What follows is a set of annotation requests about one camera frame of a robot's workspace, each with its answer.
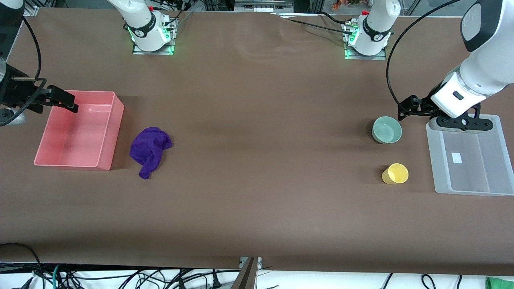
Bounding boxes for translucent white plastic bin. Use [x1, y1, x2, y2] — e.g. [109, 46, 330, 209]
[426, 114, 514, 197]

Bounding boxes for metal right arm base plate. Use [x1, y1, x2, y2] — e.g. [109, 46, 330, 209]
[132, 20, 177, 56]

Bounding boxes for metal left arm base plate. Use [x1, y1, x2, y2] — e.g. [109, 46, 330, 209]
[344, 22, 387, 61]

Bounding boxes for long black table cable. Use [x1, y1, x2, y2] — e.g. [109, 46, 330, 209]
[277, 14, 356, 33]

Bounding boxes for grey cable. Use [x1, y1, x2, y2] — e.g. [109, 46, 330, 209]
[173, 11, 194, 32]

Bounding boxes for black looped floor cable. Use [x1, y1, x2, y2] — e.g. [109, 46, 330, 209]
[0, 242, 44, 289]

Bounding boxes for green cloth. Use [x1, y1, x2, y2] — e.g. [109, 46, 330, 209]
[485, 276, 514, 289]

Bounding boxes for short black table cable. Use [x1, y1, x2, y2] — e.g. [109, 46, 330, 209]
[319, 11, 349, 24]

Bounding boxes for pink plastic bin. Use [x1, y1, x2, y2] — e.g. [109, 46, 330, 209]
[33, 90, 125, 171]

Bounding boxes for colourful background object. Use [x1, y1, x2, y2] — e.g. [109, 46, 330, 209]
[331, 0, 363, 11]

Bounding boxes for pale green bowl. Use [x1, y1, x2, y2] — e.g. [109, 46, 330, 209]
[372, 116, 402, 144]

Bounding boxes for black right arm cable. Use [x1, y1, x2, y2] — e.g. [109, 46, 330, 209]
[0, 16, 48, 127]

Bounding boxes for purple cloth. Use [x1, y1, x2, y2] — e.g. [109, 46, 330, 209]
[129, 127, 173, 180]

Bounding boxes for yellow cup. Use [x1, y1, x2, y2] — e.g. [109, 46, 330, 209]
[381, 163, 409, 185]

